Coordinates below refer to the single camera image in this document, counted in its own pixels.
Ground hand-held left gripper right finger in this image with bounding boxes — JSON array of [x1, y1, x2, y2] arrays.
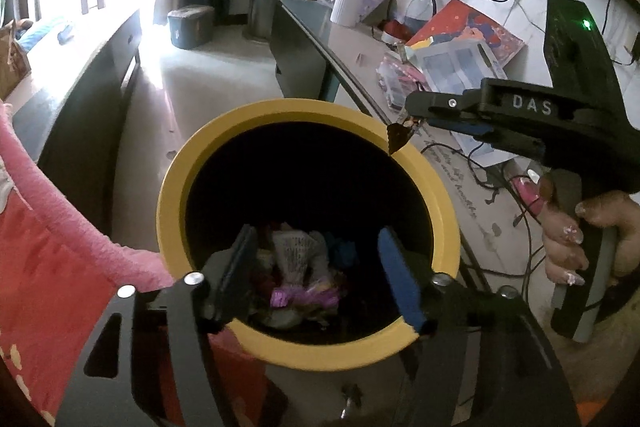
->
[[377, 227, 583, 427]]

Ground blue heart print sofa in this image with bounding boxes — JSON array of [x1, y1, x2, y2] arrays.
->
[[15, 17, 68, 52]]

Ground glossy coffee table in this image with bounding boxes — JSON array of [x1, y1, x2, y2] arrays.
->
[[0, 9, 143, 188]]

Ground white ribbed vase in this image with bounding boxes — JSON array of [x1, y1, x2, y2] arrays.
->
[[330, 0, 369, 28]]

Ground white plastic bag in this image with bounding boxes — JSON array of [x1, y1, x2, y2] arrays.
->
[[270, 227, 329, 289]]

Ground blue white printed sheet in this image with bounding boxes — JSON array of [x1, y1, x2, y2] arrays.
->
[[405, 42, 511, 94]]

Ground red picture book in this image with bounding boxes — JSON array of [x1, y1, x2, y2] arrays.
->
[[405, 0, 526, 62]]

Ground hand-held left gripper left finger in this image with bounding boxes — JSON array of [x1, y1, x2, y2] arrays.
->
[[55, 224, 261, 427]]

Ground yellow round waste bin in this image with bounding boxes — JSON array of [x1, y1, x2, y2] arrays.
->
[[156, 98, 460, 370]]

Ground blue storage box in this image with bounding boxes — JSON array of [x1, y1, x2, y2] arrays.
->
[[166, 5, 216, 49]]

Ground pink patterned item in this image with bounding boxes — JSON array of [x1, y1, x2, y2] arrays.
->
[[507, 177, 548, 220]]

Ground purple candy wrapper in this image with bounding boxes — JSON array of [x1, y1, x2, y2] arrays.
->
[[270, 284, 341, 310]]

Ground red floral blanket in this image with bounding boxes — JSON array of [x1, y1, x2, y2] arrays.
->
[[0, 102, 281, 427]]

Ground clear plastic organizer box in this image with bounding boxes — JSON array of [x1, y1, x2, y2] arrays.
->
[[377, 54, 426, 110]]

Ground brown paper bag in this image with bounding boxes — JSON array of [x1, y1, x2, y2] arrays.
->
[[0, 19, 33, 100]]

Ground glass top media cabinet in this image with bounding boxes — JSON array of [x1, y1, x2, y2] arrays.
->
[[270, 0, 551, 298]]

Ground small brown wrapper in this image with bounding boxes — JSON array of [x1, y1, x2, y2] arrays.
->
[[387, 119, 423, 155]]

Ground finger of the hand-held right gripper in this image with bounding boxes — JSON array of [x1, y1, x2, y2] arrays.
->
[[422, 114, 546, 158], [404, 87, 483, 120]]

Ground person's right hand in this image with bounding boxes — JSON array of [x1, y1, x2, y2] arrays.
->
[[525, 169, 640, 288]]

